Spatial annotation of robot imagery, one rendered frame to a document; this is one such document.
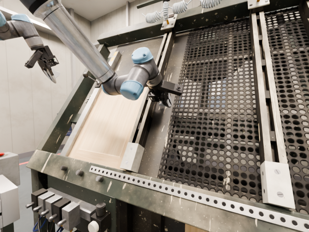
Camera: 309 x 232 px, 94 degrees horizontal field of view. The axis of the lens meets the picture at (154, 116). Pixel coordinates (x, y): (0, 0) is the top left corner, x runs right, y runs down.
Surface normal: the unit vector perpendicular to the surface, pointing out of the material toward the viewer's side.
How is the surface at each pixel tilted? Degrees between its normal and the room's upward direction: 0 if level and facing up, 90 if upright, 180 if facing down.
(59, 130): 90
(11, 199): 90
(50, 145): 90
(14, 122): 90
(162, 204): 57
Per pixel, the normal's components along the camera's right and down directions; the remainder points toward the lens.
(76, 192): -0.43, 0.06
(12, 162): 0.90, 0.04
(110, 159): -0.36, -0.49
